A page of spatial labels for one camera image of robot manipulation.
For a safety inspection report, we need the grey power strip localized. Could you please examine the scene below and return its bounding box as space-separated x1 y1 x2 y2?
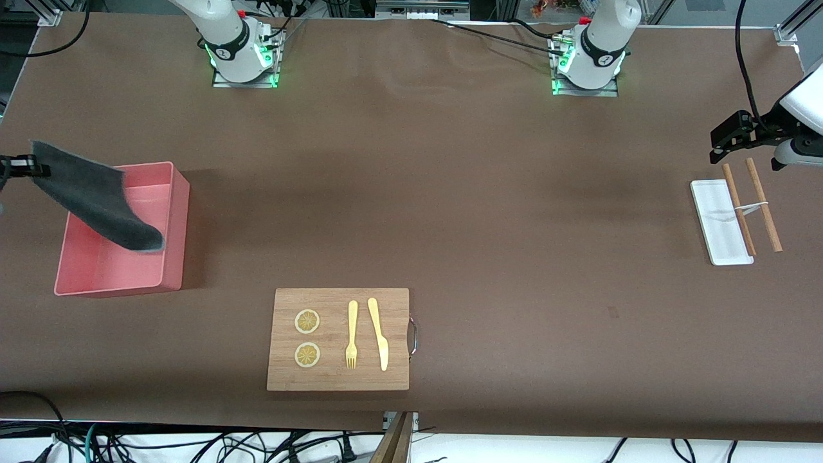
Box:
375 0 471 21

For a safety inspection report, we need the yellow plastic knife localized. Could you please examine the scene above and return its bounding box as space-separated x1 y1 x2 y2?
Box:
366 296 390 372

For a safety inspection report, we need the black cable on table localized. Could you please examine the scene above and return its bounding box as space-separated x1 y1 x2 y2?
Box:
430 17 568 56

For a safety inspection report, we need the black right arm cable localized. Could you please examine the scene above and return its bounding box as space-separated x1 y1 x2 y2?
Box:
0 0 91 59

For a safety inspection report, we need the white rectangular tray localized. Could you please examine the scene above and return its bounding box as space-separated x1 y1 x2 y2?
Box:
690 179 754 266

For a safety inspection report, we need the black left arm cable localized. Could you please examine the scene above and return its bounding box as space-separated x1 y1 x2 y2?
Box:
734 0 773 131

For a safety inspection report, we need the pink plastic bin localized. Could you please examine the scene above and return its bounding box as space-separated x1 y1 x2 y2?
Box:
54 161 192 298

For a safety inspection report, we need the pink and grey cloth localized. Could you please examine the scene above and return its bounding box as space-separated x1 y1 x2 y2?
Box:
30 140 166 254

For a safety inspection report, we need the yellow plastic fork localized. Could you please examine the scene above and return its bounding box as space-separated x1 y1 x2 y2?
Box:
345 300 359 370

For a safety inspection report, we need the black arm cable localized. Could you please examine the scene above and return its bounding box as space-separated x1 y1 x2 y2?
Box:
734 0 773 131
0 0 91 59

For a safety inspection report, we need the wooden rod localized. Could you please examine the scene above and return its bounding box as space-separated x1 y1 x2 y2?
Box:
745 157 784 253
721 162 758 257

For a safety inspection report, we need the aluminium frame profile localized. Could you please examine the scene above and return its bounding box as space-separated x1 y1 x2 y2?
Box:
775 0 823 44
37 0 91 28

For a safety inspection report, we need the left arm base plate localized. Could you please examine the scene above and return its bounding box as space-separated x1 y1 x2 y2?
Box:
548 33 620 98

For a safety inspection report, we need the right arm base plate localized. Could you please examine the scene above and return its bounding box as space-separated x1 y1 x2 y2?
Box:
212 27 285 89

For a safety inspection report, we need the black looped floor cable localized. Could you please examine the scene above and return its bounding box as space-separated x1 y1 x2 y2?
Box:
0 390 69 463

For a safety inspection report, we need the wooden cutting board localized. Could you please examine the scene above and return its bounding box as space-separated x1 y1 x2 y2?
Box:
266 287 419 392

